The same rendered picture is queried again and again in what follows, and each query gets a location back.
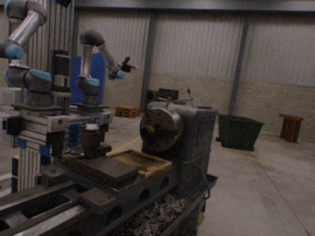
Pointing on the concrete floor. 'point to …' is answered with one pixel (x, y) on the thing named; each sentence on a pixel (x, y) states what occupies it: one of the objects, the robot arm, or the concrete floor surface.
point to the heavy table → (291, 127)
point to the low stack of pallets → (126, 110)
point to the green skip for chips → (238, 132)
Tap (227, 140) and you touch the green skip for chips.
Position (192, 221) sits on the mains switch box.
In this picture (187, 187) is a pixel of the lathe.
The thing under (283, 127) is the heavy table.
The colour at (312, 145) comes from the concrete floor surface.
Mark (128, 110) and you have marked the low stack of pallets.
